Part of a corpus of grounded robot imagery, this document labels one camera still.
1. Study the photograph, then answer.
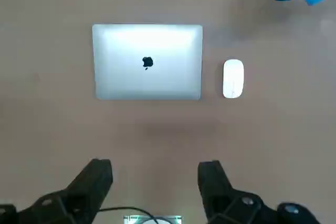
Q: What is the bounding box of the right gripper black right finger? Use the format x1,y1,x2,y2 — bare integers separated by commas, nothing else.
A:
197,159,323,224

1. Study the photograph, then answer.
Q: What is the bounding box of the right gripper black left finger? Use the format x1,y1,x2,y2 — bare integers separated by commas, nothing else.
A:
0,158,114,224

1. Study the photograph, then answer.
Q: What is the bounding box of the white computer mouse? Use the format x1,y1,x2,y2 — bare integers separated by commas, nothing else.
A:
222,59,245,99

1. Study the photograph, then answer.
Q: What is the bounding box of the silver closed MacBook laptop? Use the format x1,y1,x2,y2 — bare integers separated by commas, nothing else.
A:
91,24,204,101

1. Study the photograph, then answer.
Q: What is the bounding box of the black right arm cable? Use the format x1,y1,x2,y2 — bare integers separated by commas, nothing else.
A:
98,206,159,224

